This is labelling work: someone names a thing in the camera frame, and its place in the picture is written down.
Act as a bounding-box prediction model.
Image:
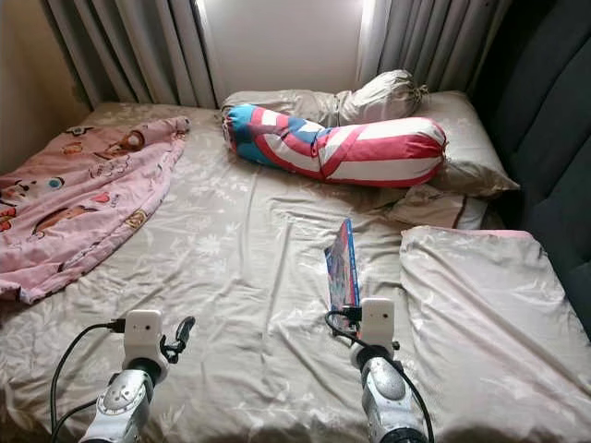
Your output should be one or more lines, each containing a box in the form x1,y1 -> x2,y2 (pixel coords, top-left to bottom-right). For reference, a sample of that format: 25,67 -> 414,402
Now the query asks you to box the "knotted grey pillow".
337,69 -> 428,126

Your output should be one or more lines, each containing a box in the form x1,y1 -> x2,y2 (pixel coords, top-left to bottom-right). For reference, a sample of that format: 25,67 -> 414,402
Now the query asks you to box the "grey floral bedsheet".
0,102 -> 591,443

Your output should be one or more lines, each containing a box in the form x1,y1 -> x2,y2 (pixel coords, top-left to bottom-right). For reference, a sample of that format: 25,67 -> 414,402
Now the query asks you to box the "grey pleated curtain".
42,0 -> 213,110
358,0 -> 513,93

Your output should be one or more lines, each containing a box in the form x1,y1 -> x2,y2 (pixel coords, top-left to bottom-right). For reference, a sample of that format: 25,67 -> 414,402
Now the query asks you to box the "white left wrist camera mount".
123,310 -> 165,363

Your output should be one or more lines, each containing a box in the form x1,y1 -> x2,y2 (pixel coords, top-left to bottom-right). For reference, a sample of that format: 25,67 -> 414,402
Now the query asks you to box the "dark grey upholstered chair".
471,0 -> 591,338

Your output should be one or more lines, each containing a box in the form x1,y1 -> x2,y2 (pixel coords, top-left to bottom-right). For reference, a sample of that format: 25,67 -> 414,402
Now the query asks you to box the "pink cartoon print blanket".
0,115 -> 190,305

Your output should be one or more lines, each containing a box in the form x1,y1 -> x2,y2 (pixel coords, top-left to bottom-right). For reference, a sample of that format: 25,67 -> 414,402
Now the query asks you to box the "bright white window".
196,0 -> 375,98

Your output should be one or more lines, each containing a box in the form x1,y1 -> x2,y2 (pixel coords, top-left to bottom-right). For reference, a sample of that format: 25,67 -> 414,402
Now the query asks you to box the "grey pillow with dark stripe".
386,183 -> 490,232

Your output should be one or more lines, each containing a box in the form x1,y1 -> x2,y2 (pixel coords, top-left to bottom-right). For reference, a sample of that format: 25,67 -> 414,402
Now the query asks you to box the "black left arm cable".
49,318 -> 126,443

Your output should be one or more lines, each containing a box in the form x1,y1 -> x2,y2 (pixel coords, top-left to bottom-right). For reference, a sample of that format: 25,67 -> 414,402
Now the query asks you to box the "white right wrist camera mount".
360,297 -> 396,350

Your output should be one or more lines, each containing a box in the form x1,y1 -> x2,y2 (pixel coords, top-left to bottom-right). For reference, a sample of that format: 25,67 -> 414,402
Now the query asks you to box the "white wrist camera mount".
360,297 -> 396,350
123,310 -> 165,363

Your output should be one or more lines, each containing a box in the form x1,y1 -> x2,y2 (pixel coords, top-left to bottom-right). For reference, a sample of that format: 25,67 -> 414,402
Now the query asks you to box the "colourful cartoon book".
323,218 -> 361,324

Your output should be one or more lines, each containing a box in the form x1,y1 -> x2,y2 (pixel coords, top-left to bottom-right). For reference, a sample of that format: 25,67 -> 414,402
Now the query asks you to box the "red white blue bolster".
222,103 -> 449,189

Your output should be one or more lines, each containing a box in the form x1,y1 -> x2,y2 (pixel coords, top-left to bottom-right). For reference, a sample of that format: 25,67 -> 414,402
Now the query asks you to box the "big grey pillow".
414,90 -> 521,198

